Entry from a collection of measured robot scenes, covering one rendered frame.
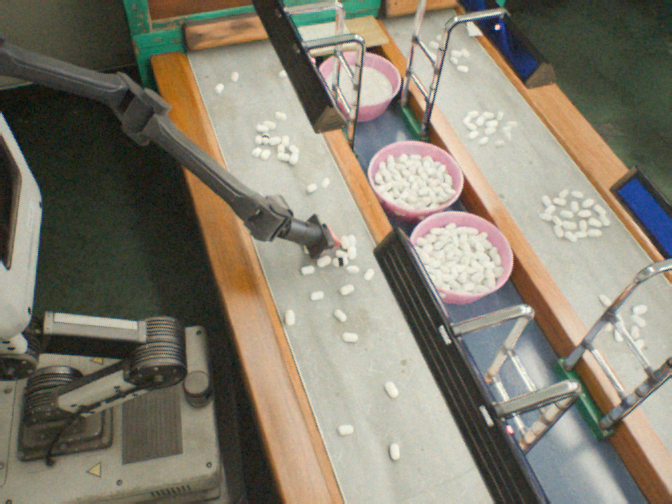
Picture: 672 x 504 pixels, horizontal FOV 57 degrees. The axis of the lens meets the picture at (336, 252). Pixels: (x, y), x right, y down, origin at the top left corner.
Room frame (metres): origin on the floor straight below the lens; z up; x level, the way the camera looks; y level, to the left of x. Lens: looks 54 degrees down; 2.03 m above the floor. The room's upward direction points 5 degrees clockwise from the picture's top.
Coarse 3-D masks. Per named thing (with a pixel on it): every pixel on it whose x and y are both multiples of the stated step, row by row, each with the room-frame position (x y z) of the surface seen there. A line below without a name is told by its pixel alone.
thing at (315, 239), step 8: (312, 216) 0.98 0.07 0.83; (312, 224) 0.94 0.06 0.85; (320, 224) 0.95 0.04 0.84; (312, 232) 0.91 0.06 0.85; (320, 232) 0.93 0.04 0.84; (304, 240) 0.89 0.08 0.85; (312, 240) 0.90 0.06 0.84; (320, 240) 0.91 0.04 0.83; (328, 240) 0.90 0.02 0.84; (312, 248) 0.90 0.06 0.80; (320, 248) 0.89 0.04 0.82; (328, 248) 0.89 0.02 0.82; (312, 256) 0.88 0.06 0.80
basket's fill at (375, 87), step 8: (344, 72) 1.68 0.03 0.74; (368, 72) 1.70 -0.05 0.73; (376, 72) 1.70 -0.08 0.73; (328, 80) 1.64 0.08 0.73; (344, 80) 1.64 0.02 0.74; (368, 80) 1.65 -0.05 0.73; (376, 80) 1.65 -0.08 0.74; (384, 80) 1.66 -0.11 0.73; (344, 88) 1.60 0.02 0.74; (352, 88) 1.60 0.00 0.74; (368, 88) 1.60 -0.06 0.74; (376, 88) 1.62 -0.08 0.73; (384, 88) 1.63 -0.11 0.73; (344, 96) 1.57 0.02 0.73; (360, 96) 1.56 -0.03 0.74; (368, 96) 1.57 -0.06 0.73; (376, 96) 1.57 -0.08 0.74; (384, 96) 1.58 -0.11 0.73
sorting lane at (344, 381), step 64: (192, 64) 1.64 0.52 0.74; (256, 64) 1.67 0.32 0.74; (320, 192) 1.14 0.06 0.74; (320, 256) 0.92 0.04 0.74; (320, 320) 0.74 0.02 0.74; (384, 320) 0.75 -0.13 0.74; (320, 384) 0.57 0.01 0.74; (384, 384) 0.59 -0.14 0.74; (384, 448) 0.44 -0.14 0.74; (448, 448) 0.46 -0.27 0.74
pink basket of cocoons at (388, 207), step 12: (396, 144) 1.33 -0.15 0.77; (408, 144) 1.34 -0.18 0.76; (420, 144) 1.34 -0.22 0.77; (384, 156) 1.30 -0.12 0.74; (396, 156) 1.32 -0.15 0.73; (408, 156) 1.33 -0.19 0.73; (444, 156) 1.31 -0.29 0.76; (372, 168) 1.24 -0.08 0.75; (456, 168) 1.26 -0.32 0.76; (372, 180) 1.20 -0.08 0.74; (456, 180) 1.23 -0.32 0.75; (456, 192) 1.18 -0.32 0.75; (384, 204) 1.13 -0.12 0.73; (396, 216) 1.12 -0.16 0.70; (408, 216) 1.10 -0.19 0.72
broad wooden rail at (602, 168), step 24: (504, 72) 1.74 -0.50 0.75; (528, 96) 1.61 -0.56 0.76; (552, 96) 1.61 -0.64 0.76; (552, 120) 1.50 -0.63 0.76; (576, 120) 1.51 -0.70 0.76; (576, 144) 1.40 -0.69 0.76; (600, 144) 1.41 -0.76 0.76; (600, 168) 1.31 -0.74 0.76; (624, 168) 1.32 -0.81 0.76; (600, 192) 1.23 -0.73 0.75; (624, 216) 1.14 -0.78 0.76; (648, 240) 1.06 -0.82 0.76
